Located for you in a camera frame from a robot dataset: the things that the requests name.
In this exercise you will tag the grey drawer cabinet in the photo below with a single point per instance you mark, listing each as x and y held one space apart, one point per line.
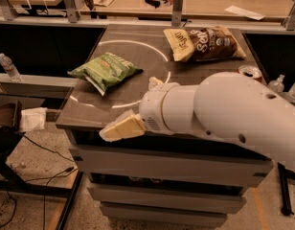
175 178

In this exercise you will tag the wooden back desk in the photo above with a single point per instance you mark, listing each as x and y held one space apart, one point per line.
269 9

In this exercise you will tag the small clear bottle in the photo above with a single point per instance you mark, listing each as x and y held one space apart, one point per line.
277 85

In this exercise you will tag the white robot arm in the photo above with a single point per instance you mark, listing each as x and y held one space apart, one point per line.
226 107

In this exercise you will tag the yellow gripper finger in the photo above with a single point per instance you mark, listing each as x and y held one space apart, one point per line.
153 82
127 125

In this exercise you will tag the white crumpled cloth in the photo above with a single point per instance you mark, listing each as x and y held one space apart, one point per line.
32 119

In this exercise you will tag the white paper sheet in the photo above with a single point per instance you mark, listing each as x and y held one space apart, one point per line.
244 13

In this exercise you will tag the brown chip bag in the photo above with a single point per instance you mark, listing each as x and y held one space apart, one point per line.
203 44

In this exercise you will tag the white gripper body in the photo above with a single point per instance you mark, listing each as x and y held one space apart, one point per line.
150 107

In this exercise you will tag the green jalapeno chip bag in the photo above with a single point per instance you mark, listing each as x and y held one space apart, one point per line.
105 71

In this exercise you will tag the clear plastic water bottle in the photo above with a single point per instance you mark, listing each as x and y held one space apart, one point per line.
10 68

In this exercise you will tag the red cola can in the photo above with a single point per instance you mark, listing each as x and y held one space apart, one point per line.
250 71

